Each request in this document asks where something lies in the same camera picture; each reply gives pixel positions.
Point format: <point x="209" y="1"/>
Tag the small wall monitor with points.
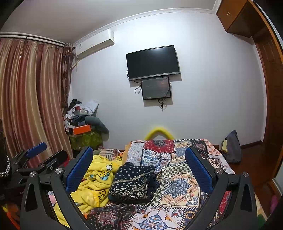
<point x="156" y="88"/>

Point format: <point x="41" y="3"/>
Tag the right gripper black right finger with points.
<point x="240" y="211"/>

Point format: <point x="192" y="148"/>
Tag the cluttered corner table pile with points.
<point x="82" y="125"/>

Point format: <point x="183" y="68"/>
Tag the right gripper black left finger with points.
<point x="36" y="210"/>

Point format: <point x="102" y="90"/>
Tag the yellow cartoon pyjama garment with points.
<point x="92" y="191"/>

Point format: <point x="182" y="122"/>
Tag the grey purple backpack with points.
<point x="231" y="148"/>

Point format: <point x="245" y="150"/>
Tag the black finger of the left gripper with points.
<point x="36" y="150"/>

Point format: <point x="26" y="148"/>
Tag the large wall television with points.
<point x="152" y="62"/>

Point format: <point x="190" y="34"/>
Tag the navy patterned hooded sweater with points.
<point x="133" y="184"/>

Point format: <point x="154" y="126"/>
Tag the white wall air conditioner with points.
<point x="95" y="43"/>

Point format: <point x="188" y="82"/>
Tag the orange box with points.
<point x="81" y="129"/>

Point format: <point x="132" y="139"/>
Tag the colourful patchwork bed quilt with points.
<point x="178" y="196"/>

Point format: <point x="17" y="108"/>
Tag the striped red curtain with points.
<point x="35" y="85"/>

